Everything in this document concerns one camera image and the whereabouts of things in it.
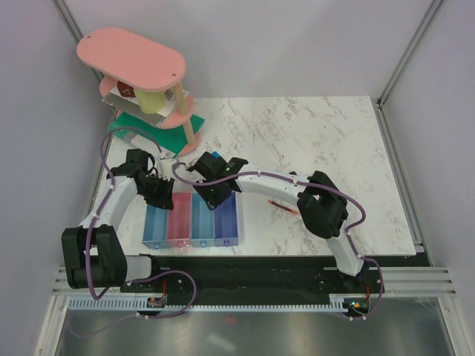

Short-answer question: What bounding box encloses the white eraser box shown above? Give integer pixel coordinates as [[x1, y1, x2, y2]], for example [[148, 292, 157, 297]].
[[131, 135, 175, 158]]

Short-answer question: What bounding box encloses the dark red card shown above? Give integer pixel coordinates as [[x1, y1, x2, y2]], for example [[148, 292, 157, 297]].
[[117, 81, 136, 98]]

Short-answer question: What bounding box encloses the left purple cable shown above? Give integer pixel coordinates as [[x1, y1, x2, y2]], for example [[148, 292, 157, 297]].
[[66, 127, 197, 338]]

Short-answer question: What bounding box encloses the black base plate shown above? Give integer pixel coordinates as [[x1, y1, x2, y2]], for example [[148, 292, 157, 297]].
[[120, 256, 384, 304]]

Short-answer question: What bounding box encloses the purple cable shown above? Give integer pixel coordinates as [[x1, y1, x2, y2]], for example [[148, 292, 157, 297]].
[[66, 127, 197, 338], [173, 160, 387, 322]]

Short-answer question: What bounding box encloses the red pen right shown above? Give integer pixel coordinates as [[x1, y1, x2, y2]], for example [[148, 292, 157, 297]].
[[268, 200, 300, 215]]

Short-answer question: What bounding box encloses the light blue drawer bin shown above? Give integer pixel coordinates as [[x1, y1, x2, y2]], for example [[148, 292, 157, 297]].
[[142, 205, 169, 250]]

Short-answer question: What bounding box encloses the purple drawer bin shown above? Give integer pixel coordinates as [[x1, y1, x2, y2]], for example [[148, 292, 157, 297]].
[[214, 193, 240, 247]]

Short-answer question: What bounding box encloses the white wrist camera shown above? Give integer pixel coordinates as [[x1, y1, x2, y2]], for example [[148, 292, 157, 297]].
[[157, 158, 177, 180], [186, 157, 200, 172]]

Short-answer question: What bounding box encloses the cream yellow cylinder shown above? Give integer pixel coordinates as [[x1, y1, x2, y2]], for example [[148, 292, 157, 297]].
[[134, 89, 166, 113]]

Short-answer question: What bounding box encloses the pink tiered shelf stand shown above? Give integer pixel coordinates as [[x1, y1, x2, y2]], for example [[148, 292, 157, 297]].
[[76, 27, 203, 156]]

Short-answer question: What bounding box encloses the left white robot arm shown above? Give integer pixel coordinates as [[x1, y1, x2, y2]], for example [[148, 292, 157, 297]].
[[61, 149, 177, 289]]

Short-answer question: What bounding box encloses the light blue cable duct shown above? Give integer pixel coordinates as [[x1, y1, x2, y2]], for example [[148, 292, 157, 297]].
[[68, 295, 359, 313]]

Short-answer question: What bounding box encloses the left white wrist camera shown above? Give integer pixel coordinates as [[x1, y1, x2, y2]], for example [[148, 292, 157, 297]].
[[157, 158, 177, 180]]

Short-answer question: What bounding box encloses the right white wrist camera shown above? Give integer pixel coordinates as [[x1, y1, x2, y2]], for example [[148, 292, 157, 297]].
[[186, 157, 200, 172]]

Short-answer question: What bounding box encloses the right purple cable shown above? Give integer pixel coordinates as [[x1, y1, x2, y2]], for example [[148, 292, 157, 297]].
[[173, 160, 387, 322]]

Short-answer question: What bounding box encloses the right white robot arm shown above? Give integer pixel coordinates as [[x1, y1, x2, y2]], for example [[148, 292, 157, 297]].
[[188, 152, 367, 292]]

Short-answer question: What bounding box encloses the white silver box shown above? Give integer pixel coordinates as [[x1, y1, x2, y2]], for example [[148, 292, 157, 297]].
[[102, 90, 191, 128]]

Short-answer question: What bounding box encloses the pink drawer bin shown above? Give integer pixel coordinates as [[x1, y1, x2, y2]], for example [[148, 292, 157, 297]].
[[166, 192, 191, 248]]

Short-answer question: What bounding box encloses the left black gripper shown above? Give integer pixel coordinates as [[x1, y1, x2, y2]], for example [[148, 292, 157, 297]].
[[139, 173, 176, 211]]

